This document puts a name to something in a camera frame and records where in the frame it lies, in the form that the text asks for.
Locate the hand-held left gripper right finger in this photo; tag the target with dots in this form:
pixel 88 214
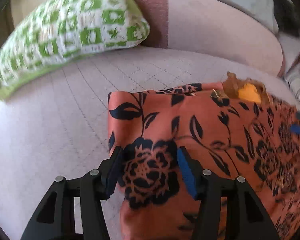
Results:
pixel 187 177

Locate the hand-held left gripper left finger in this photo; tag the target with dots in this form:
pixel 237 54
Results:
pixel 112 180

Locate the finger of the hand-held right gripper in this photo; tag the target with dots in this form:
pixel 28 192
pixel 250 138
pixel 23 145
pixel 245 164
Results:
pixel 297 128

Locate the orange floral garment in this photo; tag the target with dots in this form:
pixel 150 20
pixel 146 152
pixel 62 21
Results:
pixel 210 120

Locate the striped white cloth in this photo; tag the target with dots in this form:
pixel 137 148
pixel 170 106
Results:
pixel 296 80

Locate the pink sofa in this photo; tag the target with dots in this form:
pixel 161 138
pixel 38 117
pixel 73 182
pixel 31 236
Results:
pixel 65 120

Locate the dark cloth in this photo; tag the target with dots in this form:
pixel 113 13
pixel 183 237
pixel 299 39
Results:
pixel 288 12

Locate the green white patterned pillow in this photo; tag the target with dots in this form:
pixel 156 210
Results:
pixel 72 30

